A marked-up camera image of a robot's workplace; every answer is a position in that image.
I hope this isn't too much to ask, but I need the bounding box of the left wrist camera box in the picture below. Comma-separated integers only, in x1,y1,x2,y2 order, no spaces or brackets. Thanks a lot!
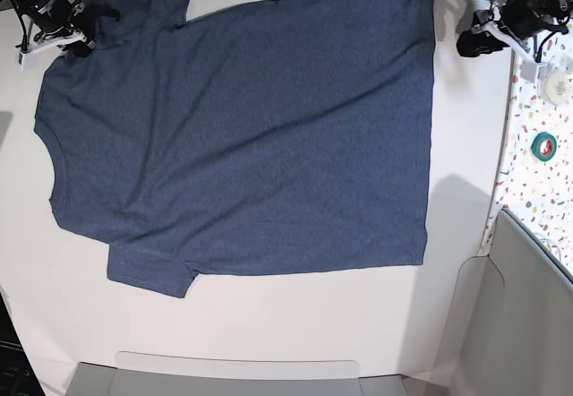
519,60,547,83

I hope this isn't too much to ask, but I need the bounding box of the green tape roll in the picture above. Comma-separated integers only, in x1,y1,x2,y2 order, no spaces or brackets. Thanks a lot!
530,132,557,162

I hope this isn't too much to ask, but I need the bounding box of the grey chair right side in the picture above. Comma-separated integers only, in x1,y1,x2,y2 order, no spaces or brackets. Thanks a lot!
435,211,572,395

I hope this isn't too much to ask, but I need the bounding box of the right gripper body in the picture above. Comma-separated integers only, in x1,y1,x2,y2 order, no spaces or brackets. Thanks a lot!
26,0,95,57

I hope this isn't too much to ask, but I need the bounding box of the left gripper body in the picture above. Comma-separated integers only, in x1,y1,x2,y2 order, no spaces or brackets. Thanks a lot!
457,0,544,58

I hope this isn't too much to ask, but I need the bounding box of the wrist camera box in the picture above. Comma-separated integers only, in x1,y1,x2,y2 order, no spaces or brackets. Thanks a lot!
519,60,547,83
16,51,38,72

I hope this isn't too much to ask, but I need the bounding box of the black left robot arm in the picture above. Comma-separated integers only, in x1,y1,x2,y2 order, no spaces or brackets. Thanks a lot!
457,0,572,66

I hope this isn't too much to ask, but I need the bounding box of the clear tape dispenser roll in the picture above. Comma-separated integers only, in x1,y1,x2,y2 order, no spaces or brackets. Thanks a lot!
539,54,572,107

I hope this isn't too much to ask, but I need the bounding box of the dark blue t-shirt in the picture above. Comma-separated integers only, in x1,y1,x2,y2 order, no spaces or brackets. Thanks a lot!
34,0,435,297

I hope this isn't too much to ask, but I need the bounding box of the terrazzo patterned table cover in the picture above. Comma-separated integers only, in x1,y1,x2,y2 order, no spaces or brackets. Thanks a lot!
480,33,572,271

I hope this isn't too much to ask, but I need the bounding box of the grey chair bottom edge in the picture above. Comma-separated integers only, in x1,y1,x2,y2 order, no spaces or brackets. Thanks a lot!
66,351,406,395

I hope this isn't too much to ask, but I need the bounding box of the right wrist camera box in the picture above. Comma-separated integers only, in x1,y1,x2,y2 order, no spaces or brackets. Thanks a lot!
16,51,38,72

